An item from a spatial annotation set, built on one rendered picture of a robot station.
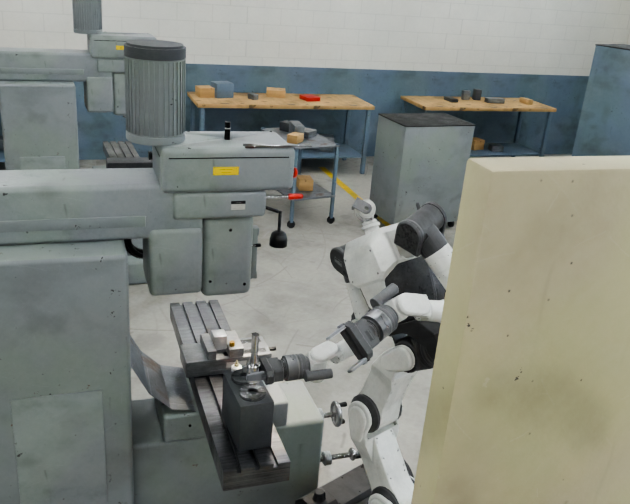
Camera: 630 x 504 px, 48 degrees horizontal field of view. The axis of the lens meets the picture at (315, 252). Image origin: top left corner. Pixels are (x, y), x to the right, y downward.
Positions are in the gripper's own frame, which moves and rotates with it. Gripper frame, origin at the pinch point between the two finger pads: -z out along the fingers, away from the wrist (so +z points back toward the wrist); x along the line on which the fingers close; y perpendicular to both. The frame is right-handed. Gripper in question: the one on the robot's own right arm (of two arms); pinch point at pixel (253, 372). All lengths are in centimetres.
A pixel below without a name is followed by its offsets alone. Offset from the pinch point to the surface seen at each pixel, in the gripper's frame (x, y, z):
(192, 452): -31, 54, -14
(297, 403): -44, 48, 34
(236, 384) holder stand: -7.0, 8.7, -3.9
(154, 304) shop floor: -291, 121, 7
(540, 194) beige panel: 131, -106, -5
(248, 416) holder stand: 6.1, 13.0, -2.9
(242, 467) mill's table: 13.8, 27.3, -6.5
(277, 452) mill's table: 9.3, 27.4, 7.1
